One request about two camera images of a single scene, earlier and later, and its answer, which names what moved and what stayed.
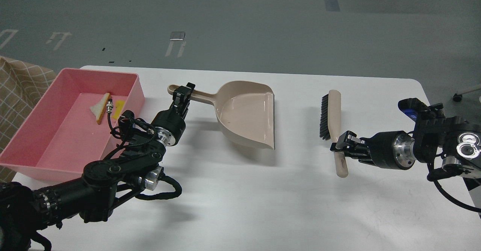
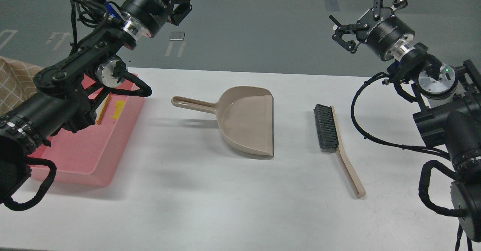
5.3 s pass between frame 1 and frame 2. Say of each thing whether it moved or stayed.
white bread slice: stayed
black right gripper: moved
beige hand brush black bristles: moved
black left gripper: moved
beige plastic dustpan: moved
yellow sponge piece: stayed
